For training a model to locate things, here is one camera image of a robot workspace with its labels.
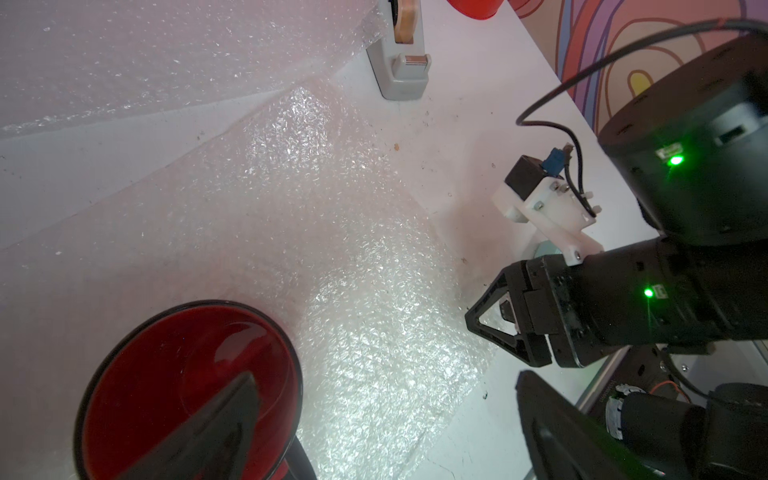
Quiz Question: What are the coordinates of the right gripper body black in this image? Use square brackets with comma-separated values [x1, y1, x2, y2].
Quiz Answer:
[521, 251, 660, 368]

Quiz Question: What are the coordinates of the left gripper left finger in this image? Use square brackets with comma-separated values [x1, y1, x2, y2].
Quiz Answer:
[119, 372, 260, 479]

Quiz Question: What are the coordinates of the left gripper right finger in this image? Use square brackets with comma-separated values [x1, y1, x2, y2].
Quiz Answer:
[516, 370, 657, 479]

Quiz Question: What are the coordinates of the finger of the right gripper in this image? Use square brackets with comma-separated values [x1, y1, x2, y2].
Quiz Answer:
[465, 263, 552, 368]

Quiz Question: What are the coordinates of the red mug black handle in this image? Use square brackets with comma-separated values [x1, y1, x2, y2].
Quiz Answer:
[73, 300, 316, 479]

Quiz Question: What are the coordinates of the bubble wrap sheet around mug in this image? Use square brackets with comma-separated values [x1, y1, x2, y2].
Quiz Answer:
[1, 81, 489, 479]

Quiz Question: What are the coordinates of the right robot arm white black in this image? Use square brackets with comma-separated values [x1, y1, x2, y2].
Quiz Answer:
[465, 19, 767, 479]

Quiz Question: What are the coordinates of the flat bubble wrap sheet stack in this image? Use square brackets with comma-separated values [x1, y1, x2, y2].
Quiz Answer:
[1, 0, 385, 138]

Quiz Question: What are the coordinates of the red pen holder cup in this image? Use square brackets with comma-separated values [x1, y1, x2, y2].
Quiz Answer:
[448, 0, 504, 20]

